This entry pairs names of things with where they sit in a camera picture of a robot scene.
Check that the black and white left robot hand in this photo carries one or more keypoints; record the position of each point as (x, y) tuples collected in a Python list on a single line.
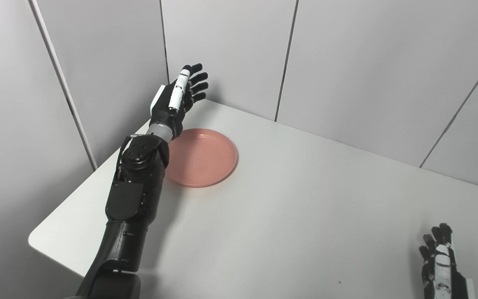
[(166, 108)]

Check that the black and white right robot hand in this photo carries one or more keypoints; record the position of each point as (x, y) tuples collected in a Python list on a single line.
[(444, 274)]

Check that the pink round plate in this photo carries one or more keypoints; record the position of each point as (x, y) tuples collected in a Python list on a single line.
[(206, 160)]

